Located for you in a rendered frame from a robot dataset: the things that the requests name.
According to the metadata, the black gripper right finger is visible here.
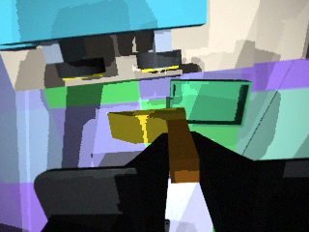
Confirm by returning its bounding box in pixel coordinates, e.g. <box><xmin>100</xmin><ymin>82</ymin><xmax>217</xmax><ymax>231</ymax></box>
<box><xmin>191</xmin><ymin>131</ymin><xmax>309</xmax><ymax>232</ymax></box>

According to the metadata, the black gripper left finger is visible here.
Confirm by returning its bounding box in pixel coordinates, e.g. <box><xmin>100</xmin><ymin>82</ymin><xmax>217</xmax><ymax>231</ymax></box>
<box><xmin>33</xmin><ymin>132</ymin><xmax>170</xmax><ymax>232</ymax></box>

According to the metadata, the beige wooden ramp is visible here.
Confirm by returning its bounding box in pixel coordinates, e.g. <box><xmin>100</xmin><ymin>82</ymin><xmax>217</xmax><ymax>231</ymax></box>
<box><xmin>0</xmin><ymin>0</ymin><xmax>309</xmax><ymax>92</ymax></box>

